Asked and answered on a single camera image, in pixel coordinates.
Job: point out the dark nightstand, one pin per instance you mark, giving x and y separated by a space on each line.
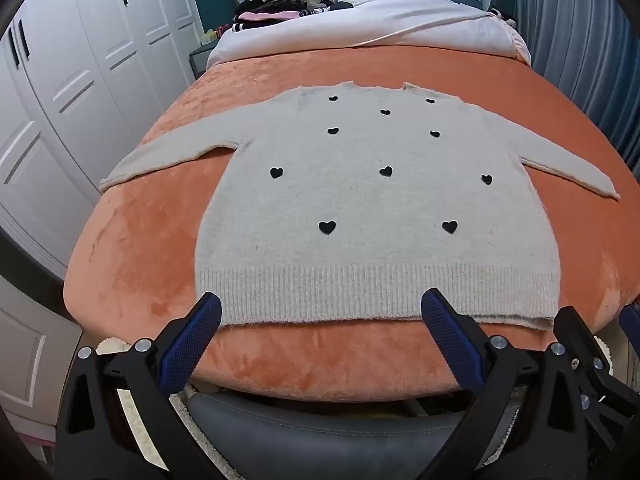
200 60

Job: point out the orange plush blanket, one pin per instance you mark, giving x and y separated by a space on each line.
150 260

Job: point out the white panelled wardrobe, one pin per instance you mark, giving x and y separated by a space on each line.
75 60

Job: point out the white duvet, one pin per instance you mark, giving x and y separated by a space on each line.
400 20

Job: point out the pile of dark clothes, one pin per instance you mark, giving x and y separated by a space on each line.
272 2

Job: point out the blue-grey curtain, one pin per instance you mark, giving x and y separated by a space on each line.
575 60

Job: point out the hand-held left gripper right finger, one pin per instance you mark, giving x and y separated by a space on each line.
452 340

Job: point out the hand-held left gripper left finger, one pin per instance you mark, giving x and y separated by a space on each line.
192 340

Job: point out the white fluffy rug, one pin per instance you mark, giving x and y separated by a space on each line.
135 425

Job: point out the cream sweater with black hearts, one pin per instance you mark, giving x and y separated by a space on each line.
350 210

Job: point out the white panelled door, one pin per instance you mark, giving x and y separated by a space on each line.
25 360

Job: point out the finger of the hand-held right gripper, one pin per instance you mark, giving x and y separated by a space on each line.
582 335
631 322

